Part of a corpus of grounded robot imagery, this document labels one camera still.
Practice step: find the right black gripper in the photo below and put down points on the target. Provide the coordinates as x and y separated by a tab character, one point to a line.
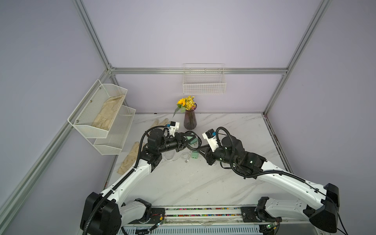
209	156

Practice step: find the white mesh shelf bin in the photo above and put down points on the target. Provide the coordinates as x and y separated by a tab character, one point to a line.
114	143
85	117

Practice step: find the white knit glove on table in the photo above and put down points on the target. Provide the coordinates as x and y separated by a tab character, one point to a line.
157	123

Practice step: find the dark glass flower vase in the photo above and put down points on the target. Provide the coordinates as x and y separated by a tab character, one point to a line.
190	122

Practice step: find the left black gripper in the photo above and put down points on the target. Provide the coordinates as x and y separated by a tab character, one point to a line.
180	141

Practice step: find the beige leather glove on table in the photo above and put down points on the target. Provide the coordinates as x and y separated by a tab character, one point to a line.
129	159

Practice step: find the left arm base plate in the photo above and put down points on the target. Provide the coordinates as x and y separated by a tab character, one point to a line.
153	216

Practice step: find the green charger plug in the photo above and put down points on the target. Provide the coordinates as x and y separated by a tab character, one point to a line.
194	155
192	140

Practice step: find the lower white mesh shelf bin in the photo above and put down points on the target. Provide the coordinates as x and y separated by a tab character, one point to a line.
114	143

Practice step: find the white wire wall basket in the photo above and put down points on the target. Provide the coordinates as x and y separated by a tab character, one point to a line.
203	79

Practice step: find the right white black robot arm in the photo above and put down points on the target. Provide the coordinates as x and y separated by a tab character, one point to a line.
315	203

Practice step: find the upper white mesh shelf bin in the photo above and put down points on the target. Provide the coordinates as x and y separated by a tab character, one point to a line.
85	117

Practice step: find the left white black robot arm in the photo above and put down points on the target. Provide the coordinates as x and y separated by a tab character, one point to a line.
106	213

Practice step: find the yellow flower bouquet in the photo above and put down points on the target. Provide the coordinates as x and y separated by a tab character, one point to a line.
185	104

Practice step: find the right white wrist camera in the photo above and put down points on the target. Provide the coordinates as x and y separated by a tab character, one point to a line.
210	137

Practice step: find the beige glove in bin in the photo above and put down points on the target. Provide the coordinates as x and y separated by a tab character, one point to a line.
108	112

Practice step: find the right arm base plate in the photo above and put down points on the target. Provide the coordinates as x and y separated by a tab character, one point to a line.
252	214

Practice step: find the aluminium front rail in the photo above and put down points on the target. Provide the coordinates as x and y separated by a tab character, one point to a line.
217	220

